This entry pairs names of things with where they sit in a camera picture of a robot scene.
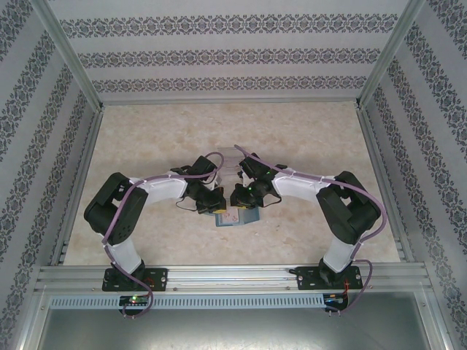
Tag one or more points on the teal card holder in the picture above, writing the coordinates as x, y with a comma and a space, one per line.
250, 218

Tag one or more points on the clear plastic tray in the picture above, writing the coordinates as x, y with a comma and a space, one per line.
231, 166

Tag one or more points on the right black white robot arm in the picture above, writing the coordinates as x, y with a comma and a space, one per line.
299, 187

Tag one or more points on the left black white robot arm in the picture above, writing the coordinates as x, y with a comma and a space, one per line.
164, 191

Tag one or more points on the left controller circuit board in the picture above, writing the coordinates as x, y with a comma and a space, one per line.
135, 300

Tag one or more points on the controller circuit board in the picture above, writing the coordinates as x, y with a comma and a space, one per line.
135, 300
335, 299

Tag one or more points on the grey metal sheet panel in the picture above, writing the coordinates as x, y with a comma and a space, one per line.
233, 331

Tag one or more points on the right controller circuit board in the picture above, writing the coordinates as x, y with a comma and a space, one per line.
335, 299

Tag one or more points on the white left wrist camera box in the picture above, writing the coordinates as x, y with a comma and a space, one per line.
217, 182

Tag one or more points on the aluminium mounting rail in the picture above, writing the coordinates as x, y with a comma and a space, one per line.
233, 279

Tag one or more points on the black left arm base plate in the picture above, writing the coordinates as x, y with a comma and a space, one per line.
160, 279

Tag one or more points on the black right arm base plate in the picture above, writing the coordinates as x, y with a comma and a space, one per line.
308, 279

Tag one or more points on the aluminium table side rail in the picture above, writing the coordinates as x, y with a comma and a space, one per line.
85, 160
376, 153

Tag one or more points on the aluminium frame post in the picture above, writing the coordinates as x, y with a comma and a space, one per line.
73, 62
390, 54

